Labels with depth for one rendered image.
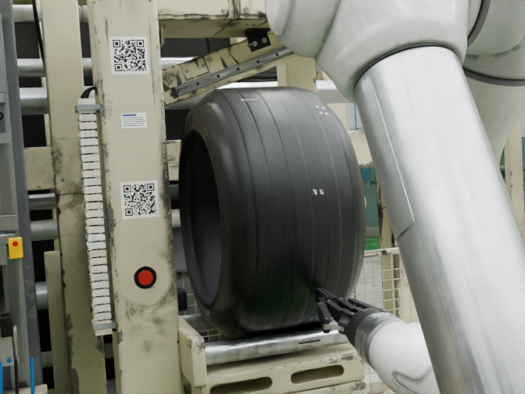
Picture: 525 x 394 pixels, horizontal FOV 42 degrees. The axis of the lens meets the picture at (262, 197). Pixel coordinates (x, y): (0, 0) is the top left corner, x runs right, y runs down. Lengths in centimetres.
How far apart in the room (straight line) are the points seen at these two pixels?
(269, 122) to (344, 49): 74
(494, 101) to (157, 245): 83
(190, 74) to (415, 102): 131
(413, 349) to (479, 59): 44
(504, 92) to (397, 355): 42
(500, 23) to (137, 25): 88
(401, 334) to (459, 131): 52
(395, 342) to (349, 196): 39
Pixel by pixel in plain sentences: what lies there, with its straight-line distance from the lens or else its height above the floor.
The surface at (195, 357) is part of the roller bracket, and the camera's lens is 137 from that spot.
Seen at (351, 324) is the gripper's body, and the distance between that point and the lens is 118.
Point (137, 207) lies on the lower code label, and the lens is 142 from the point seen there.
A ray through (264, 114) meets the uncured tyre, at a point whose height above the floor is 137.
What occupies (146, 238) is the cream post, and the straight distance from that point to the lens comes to 143.
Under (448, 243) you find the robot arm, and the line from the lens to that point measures 55.
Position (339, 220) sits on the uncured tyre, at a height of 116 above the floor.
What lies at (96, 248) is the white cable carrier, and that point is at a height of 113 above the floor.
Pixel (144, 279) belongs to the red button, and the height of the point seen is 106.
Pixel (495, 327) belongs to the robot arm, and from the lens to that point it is 54.
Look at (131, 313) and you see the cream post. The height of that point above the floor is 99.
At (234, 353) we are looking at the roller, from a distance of 143.
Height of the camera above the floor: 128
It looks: 3 degrees down
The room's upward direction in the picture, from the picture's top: 4 degrees counter-clockwise
